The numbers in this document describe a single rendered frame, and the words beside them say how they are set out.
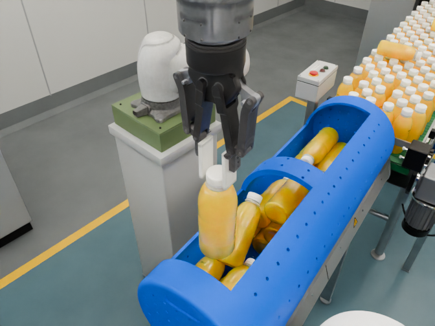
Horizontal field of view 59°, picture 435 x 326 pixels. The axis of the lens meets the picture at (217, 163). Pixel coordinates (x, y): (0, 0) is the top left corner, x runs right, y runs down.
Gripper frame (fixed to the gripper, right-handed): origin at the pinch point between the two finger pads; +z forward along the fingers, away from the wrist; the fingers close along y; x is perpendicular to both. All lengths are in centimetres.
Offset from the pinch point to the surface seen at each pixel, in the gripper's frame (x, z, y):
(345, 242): 50, 61, 13
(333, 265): 40, 61, 13
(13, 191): 19, 110, -158
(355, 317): 16, 43, 25
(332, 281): 82, 127, 7
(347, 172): 43, 27, 10
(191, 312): -10.7, 27.0, 1.8
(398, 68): 139, 40, -2
